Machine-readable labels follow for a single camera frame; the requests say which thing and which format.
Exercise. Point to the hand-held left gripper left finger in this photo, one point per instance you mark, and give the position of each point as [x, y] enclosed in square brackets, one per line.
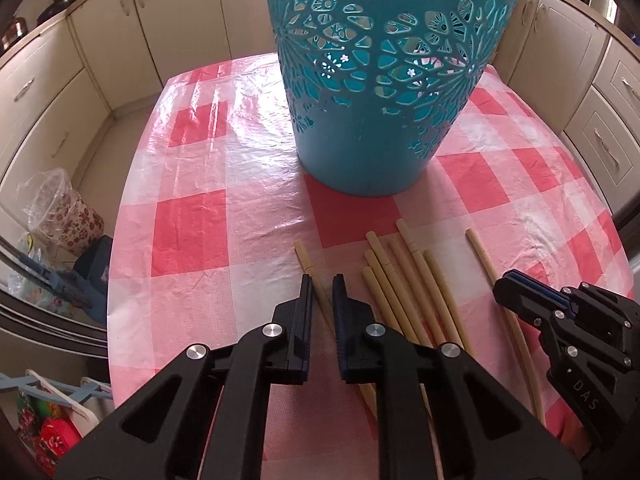
[306, 332]

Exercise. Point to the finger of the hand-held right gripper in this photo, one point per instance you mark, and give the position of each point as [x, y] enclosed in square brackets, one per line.
[520, 300]
[600, 305]

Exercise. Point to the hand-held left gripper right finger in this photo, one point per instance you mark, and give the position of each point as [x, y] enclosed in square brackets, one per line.
[339, 332]

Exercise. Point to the long bamboo chopstick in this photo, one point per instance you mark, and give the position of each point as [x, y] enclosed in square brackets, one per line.
[526, 360]
[306, 260]

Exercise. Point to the row of bamboo chopsticks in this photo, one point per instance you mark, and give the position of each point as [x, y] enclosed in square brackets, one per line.
[400, 300]

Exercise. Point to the blue perforated plastic basket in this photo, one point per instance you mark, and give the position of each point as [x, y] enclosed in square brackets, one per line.
[360, 160]

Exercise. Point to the red white checkered tablecloth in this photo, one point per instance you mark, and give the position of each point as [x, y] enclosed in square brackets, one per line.
[200, 220]

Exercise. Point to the cream cabinet with doors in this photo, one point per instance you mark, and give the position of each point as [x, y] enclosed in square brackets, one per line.
[575, 70]

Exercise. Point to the light blue plastic rack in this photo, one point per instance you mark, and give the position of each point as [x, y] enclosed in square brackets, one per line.
[75, 390]

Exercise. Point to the floral bin with plastic bag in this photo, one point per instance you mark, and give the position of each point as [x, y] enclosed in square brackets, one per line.
[60, 215]

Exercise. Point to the red floral cloth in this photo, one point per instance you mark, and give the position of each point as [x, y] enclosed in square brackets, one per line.
[50, 435]

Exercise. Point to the cream door cabinet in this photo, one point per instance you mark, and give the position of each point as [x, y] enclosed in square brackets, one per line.
[190, 20]

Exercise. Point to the cream drawer cabinet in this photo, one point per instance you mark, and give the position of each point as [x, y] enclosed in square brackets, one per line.
[45, 110]

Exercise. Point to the steel kettle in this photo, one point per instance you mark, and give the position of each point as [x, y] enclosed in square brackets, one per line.
[12, 32]

